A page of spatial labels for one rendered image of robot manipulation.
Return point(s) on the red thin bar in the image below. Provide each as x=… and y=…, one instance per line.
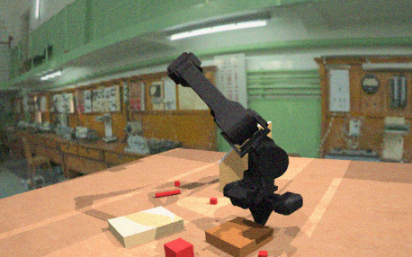
x=168, y=193

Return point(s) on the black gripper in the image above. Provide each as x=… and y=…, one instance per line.
x=284, y=204

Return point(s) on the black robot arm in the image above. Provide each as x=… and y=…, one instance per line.
x=238, y=125

